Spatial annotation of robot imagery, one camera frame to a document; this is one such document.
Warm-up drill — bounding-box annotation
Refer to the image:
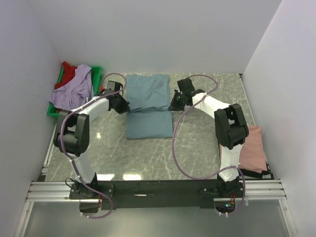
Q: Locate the blue t-shirt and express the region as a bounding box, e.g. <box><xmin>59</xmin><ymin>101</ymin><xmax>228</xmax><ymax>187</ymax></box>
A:
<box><xmin>126</xmin><ymin>74</ymin><xmax>173</xmax><ymax>140</ymax></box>

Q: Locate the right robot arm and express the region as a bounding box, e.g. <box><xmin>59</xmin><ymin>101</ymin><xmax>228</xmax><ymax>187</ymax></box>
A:
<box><xmin>170</xmin><ymin>89</ymin><xmax>249</xmax><ymax>197</ymax></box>

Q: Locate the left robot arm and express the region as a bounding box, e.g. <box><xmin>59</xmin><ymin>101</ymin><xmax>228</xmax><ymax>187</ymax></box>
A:
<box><xmin>53</xmin><ymin>93</ymin><xmax>129</xmax><ymax>198</ymax></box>

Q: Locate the green plastic bin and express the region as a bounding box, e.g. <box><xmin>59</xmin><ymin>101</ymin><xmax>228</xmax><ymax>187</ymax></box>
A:
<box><xmin>47</xmin><ymin>66</ymin><xmax>102</xmax><ymax>118</ymax></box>

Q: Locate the lavender t-shirt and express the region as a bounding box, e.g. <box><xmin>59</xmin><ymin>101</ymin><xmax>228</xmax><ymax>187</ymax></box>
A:
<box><xmin>49</xmin><ymin>64</ymin><xmax>94</xmax><ymax>111</ymax></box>

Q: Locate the red t-shirt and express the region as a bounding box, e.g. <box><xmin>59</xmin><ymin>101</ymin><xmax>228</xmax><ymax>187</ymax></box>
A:
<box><xmin>54</xmin><ymin>61</ymin><xmax>77</xmax><ymax>89</ymax></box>

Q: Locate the folded pink t-shirt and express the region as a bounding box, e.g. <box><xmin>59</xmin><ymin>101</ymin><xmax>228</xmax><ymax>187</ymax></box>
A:
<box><xmin>218</xmin><ymin>125</ymin><xmax>269</xmax><ymax>174</ymax></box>

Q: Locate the black base beam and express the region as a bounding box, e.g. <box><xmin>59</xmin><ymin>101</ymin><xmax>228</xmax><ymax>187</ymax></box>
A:
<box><xmin>69</xmin><ymin>179</ymin><xmax>245</xmax><ymax>212</ymax></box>

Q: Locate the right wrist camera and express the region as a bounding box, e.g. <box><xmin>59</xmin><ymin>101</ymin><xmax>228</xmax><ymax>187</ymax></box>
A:
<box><xmin>177</xmin><ymin>78</ymin><xmax>195</xmax><ymax>94</ymax></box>

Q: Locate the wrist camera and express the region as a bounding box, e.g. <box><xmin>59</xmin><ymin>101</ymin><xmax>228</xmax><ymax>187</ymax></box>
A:
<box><xmin>177</xmin><ymin>78</ymin><xmax>195</xmax><ymax>94</ymax></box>
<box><xmin>100</xmin><ymin>80</ymin><xmax>123</xmax><ymax>95</ymax></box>

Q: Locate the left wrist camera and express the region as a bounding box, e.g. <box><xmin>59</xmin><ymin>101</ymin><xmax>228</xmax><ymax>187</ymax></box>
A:
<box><xmin>100</xmin><ymin>80</ymin><xmax>123</xmax><ymax>95</ymax></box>

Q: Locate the aluminium rail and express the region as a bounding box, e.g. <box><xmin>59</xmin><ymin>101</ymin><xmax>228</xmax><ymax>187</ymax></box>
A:
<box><xmin>26</xmin><ymin>179</ymin><xmax>288</xmax><ymax>203</ymax></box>

